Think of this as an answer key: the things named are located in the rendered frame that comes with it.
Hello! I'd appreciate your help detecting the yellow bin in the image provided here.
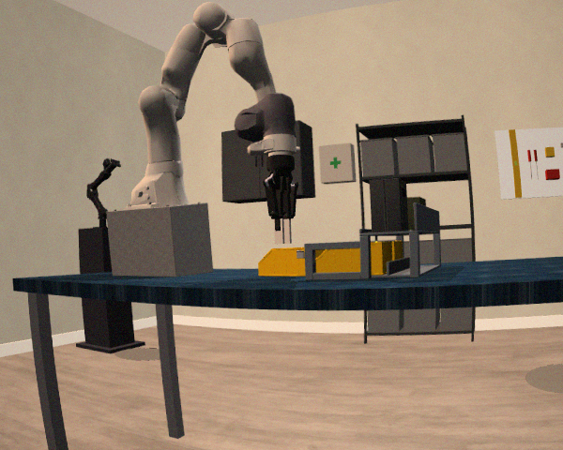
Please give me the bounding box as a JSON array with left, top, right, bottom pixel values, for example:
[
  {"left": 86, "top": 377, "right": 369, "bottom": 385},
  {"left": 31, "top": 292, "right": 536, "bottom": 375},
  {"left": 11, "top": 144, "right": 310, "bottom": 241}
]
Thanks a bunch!
[
  {"left": 392, "top": 241, "right": 403, "bottom": 261},
  {"left": 259, "top": 247, "right": 305, "bottom": 277},
  {"left": 316, "top": 241, "right": 392, "bottom": 276}
]

